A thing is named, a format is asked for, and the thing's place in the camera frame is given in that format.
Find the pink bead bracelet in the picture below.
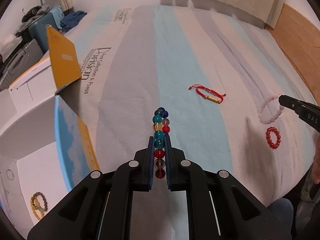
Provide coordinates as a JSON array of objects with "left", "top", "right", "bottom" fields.
[{"left": 258, "top": 93, "right": 285, "bottom": 125}]

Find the multicolour glass bead bracelet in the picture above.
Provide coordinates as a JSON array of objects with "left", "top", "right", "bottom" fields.
[{"left": 151, "top": 106, "right": 171, "bottom": 180}]

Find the red bead bracelet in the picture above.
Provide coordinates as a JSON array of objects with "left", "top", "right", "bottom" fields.
[{"left": 265, "top": 126, "right": 282, "bottom": 150}]

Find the red cord bracelet gold tube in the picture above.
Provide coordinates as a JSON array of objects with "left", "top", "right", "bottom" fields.
[{"left": 188, "top": 84, "right": 226, "bottom": 104}]

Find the yellow bead bracelet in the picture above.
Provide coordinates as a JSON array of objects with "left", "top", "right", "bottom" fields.
[{"left": 30, "top": 197, "right": 46, "bottom": 221}]

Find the person right hand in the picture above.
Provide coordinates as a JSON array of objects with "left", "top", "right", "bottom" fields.
[{"left": 311, "top": 137, "right": 320, "bottom": 184}]

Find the wooden headboard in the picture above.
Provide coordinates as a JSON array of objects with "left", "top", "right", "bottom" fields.
[{"left": 266, "top": 4, "right": 320, "bottom": 102}]

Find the striped bed sheet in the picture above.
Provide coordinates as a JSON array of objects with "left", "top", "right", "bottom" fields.
[{"left": 61, "top": 5, "right": 316, "bottom": 205}]

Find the white cardboard box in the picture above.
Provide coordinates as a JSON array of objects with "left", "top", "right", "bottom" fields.
[{"left": 1, "top": 25, "right": 99, "bottom": 237}]

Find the blue clothes pile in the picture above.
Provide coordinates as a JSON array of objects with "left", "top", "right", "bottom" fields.
[{"left": 60, "top": 10, "right": 87, "bottom": 32}]

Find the grey suitcase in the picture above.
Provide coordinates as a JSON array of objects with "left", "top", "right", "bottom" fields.
[{"left": 1, "top": 39, "right": 43, "bottom": 91}]

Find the teal suitcase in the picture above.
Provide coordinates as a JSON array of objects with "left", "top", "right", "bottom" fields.
[{"left": 28, "top": 12, "right": 59, "bottom": 53}]

